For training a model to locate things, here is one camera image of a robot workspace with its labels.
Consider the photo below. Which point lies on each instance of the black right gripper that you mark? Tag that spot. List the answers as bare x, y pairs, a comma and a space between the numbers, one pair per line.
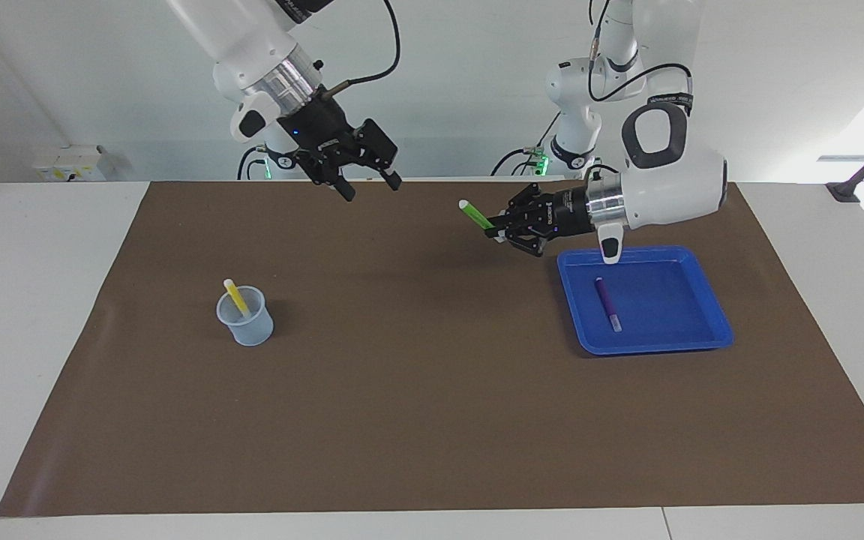
319, 131

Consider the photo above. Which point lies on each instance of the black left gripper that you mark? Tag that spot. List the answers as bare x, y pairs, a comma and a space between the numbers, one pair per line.
568, 211

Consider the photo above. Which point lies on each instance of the green pen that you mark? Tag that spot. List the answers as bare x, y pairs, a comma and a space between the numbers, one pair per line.
475, 214

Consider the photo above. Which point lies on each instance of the purple pen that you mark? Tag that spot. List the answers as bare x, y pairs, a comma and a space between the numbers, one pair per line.
607, 301

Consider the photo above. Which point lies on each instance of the yellow pen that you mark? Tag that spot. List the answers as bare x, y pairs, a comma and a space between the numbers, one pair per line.
235, 296

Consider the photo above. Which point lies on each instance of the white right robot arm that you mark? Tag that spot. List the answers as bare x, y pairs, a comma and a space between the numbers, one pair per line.
244, 37

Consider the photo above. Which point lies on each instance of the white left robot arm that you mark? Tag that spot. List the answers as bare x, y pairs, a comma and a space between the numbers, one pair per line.
672, 187

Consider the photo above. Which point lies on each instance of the blue plastic tray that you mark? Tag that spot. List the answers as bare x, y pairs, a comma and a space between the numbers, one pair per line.
664, 315

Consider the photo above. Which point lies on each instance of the translucent plastic cup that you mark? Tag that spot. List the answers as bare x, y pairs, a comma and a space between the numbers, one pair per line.
252, 331

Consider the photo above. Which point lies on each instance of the brown table mat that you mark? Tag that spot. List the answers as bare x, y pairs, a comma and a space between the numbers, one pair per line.
432, 405

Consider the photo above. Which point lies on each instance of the white wall socket box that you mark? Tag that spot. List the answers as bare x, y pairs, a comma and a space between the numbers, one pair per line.
68, 163

